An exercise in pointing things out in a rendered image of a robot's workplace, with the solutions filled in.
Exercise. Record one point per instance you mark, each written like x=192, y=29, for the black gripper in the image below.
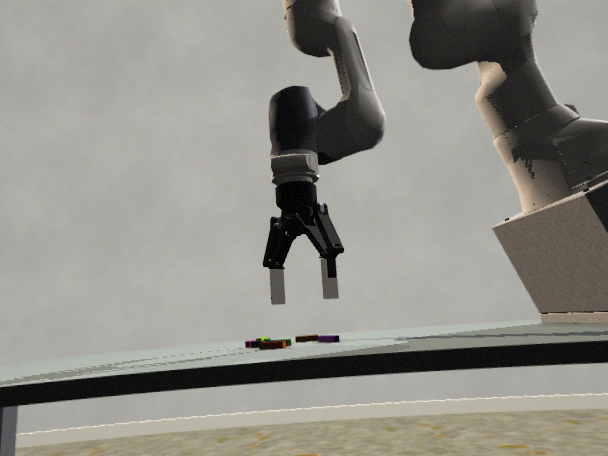
x=298, y=203

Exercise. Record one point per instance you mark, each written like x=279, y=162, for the purple rod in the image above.
x=328, y=339

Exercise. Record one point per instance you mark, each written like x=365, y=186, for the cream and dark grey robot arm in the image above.
x=548, y=155

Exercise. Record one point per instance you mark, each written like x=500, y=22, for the orange rod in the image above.
x=306, y=338
x=272, y=345

